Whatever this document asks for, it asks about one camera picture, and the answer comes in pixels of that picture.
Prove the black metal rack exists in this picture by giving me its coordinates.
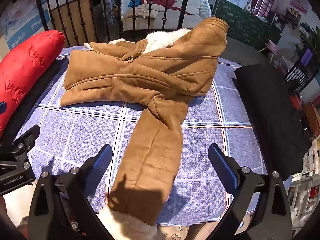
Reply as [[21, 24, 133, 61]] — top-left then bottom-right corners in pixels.
[[285, 55, 320, 93]]

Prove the brown suede fur-lined coat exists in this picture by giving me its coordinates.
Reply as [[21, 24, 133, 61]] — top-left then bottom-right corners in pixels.
[[59, 17, 229, 240]]

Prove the wooden cabinet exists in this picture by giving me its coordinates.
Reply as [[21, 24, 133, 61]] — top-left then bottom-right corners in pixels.
[[51, 0, 97, 48]]

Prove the green patterned tablecloth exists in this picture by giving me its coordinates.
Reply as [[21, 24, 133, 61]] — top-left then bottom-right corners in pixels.
[[209, 0, 283, 46]]

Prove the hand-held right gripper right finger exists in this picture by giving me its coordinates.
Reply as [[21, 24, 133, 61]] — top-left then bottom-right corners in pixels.
[[207, 143, 293, 240]]

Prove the black fuzzy garment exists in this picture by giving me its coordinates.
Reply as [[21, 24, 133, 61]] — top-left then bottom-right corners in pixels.
[[234, 64, 313, 180]]

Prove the black iron railing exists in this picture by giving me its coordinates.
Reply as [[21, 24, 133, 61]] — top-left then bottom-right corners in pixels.
[[35, 0, 193, 48]]

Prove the red down jacket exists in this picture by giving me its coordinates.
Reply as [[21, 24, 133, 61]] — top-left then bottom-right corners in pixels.
[[0, 29, 66, 137]]

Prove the beige cushion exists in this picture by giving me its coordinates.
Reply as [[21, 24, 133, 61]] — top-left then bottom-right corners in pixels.
[[175, 0, 202, 15]]

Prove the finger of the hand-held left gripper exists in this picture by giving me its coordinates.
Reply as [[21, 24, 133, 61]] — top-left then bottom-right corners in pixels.
[[0, 124, 41, 164]]

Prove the pink stool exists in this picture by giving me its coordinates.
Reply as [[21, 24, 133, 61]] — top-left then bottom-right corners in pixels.
[[259, 39, 279, 63]]

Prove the beige seat cloth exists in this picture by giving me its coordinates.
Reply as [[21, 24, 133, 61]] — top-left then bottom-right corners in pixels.
[[122, 5, 160, 19]]

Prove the wall poster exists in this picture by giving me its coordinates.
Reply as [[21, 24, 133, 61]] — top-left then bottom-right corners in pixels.
[[0, 0, 50, 53]]

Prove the floral cloth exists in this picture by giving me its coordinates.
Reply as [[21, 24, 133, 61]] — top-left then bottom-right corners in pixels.
[[155, 224, 200, 240]]

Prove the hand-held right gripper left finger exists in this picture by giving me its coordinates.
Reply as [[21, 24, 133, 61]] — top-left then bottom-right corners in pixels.
[[28, 144, 113, 240]]

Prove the purple cloth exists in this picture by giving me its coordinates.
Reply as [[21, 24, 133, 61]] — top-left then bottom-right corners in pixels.
[[300, 47, 313, 65]]

